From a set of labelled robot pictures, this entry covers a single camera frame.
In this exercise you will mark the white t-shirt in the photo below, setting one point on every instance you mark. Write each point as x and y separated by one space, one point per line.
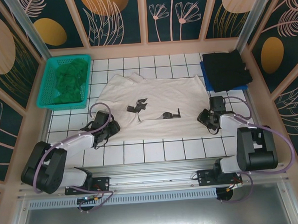
163 96

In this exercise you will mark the aluminium frame post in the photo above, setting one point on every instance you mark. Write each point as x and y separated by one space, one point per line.
256 11
32 32

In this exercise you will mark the metal sheet panel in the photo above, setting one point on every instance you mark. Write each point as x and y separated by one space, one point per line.
154 217

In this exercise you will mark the aluminium mounting rail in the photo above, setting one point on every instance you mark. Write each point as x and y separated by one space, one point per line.
152 174

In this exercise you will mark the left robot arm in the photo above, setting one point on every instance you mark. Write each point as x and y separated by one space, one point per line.
49 167

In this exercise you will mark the blue folded t-shirt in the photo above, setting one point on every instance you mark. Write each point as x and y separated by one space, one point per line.
208 85

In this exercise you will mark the teal plastic basket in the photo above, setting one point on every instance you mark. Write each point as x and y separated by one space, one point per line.
44 85

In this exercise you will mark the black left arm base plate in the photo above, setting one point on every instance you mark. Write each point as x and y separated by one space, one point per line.
102 183

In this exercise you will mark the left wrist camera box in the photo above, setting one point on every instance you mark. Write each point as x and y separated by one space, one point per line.
101 118

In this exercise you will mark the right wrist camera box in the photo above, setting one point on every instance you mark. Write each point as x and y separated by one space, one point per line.
217 103

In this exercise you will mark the green t-shirt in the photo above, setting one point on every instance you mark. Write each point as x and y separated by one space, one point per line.
69 78

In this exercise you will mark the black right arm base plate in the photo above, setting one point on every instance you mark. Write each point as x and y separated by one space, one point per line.
205 176

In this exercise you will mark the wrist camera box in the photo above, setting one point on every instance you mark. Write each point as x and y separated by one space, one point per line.
101 118
217 103

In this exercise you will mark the black folded t-shirt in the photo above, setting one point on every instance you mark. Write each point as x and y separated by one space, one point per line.
224 70

